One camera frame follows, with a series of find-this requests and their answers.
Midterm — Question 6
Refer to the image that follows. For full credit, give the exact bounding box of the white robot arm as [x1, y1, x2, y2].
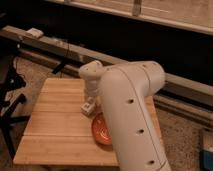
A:
[79, 61, 171, 171]

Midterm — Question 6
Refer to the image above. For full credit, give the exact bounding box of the white bottle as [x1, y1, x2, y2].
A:
[81, 97, 96, 116]

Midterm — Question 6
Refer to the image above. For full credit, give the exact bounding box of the small white box on ledge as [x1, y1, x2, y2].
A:
[26, 28, 43, 38]

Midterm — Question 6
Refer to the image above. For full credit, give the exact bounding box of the black tripod stand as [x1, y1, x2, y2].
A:
[0, 55, 30, 159]

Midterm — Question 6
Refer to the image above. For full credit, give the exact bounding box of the long wooden beam ledge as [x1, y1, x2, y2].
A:
[0, 25, 213, 107]

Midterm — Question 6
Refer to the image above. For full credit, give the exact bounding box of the blue box on floor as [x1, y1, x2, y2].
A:
[200, 129, 213, 171]

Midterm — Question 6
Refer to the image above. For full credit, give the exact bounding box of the orange ceramic bowl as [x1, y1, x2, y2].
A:
[91, 113, 112, 145]

